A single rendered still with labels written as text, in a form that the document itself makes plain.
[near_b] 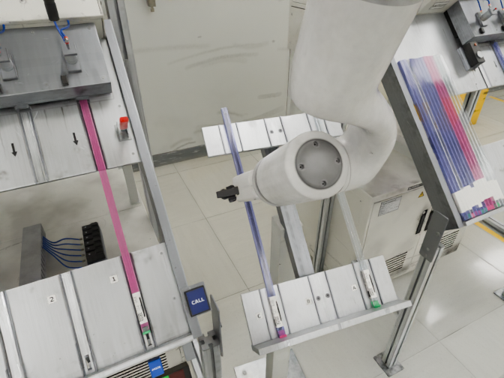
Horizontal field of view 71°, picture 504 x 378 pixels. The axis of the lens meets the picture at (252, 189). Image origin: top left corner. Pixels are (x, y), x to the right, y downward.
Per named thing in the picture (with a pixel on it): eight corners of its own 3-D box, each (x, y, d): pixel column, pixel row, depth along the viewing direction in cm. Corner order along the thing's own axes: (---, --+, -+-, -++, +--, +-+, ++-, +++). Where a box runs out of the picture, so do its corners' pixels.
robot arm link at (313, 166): (307, 147, 56) (251, 155, 54) (350, 123, 44) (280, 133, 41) (317, 199, 56) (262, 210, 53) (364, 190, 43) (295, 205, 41)
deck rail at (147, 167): (197, 330, 77) (202, 335, 72) (188, 334, 77) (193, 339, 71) (112, 35, 85) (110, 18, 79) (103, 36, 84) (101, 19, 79)
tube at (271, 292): (284, 335, 72) (286, 336, 71) (278, 337, 71) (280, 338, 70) (226, 109, 82) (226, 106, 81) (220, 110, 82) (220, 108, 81)
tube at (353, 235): (377, 305, 77) (380, 306, 76) (371, 307, 77) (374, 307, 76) (312, 98, 88) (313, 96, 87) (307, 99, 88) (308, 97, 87)
